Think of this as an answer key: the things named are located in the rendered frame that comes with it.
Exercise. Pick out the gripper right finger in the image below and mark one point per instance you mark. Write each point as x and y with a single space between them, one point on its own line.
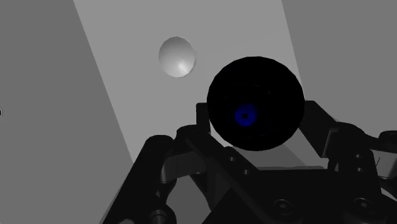
347 139

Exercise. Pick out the grey egg-shaped ball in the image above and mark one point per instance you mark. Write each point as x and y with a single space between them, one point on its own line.
177 57

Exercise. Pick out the black round bowl blue centre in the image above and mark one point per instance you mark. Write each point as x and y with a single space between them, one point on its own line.
255 103

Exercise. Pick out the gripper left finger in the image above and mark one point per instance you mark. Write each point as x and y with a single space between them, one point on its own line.
189 145

